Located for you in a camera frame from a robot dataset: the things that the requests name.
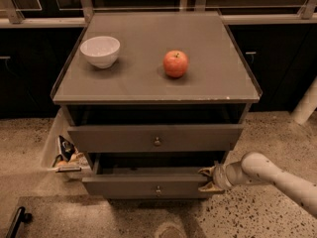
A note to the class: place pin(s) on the grey drawer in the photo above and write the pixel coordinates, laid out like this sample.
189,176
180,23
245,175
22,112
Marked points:
155,138
163,175

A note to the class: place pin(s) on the white cylindrical post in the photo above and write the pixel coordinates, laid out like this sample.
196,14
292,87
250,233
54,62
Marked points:
307,105

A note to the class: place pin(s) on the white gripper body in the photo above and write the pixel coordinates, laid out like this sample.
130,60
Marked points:
219,178

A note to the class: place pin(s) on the black handle bar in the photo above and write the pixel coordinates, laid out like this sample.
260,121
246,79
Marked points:
21,216

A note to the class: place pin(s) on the clear plastic storage bin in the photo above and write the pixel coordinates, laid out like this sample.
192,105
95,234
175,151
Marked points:
52,160

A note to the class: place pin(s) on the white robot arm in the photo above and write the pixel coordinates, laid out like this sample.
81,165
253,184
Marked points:
255,168

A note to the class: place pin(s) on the white ceramic bowl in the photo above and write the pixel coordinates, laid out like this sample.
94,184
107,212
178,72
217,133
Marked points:
101,51

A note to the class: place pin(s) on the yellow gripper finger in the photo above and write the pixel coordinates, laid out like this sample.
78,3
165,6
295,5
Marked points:
209,171
210,187

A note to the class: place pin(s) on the grey top drawer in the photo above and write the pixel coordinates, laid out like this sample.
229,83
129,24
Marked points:
155,138

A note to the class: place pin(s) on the dark snack bag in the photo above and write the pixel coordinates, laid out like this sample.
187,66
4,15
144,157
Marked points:
66,149

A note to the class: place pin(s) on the red apple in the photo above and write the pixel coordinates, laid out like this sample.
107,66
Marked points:
175,63

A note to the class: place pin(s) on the grey drawer cabinet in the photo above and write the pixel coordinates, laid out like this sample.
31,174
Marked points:
218,87

